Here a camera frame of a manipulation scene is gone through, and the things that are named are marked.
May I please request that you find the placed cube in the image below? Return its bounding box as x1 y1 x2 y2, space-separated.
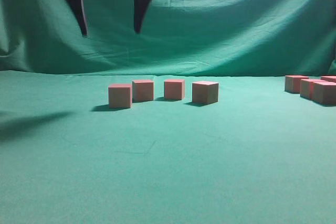
164 79 185 100
132 80 154 102
192 81 219 104

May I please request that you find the column cube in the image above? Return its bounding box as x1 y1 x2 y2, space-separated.
284 75 309 93
300 79 324 100
320 76 336 82
312 82 335 105

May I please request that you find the green backdrop cloth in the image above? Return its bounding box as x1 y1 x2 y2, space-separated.
1 0 335 76

